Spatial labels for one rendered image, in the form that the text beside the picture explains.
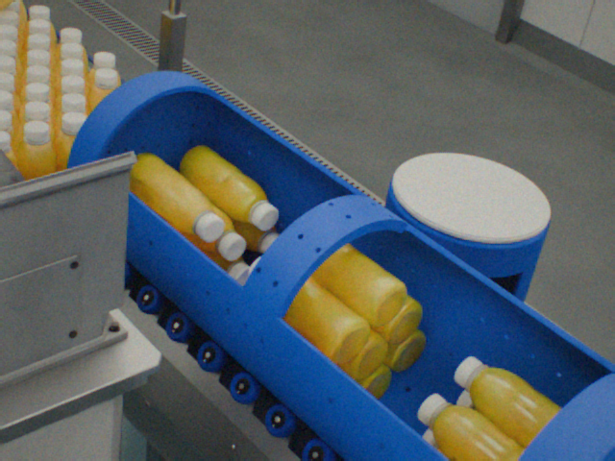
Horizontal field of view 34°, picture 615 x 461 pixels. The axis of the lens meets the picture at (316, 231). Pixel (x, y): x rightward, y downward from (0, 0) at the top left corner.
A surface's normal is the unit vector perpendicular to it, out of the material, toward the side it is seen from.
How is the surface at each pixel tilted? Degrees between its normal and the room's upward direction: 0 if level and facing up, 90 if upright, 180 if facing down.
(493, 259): 90
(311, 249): 31
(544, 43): 76
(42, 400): 0
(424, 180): 0
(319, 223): 18
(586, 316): 0
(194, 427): 71
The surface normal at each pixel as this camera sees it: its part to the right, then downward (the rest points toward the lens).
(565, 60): -0.69, 0.07
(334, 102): 0.15, -0.82
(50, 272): 0.66, 0.50
